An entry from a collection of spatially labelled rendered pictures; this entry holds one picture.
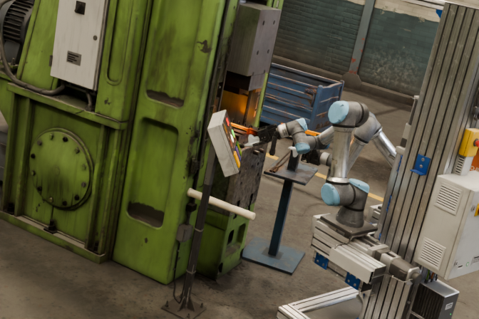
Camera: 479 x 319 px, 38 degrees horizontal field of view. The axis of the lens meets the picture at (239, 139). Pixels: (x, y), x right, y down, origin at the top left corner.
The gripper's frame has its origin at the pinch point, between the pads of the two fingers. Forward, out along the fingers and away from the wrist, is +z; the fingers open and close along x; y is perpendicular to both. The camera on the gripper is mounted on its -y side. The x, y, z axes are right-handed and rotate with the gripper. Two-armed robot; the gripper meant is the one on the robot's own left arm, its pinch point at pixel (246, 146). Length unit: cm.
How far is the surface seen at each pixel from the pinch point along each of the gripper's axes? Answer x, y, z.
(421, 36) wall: -772, -118, -232
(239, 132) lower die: -40.3, -1.2, 6.7
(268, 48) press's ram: -50, 42, -26
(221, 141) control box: 26.9, 13.9, 8.4
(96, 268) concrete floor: -17, -51, 118
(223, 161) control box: 26.9, 3.2, 11.0
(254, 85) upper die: -42.5, 23.7, -11.5
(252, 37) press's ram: -32, 53, -20
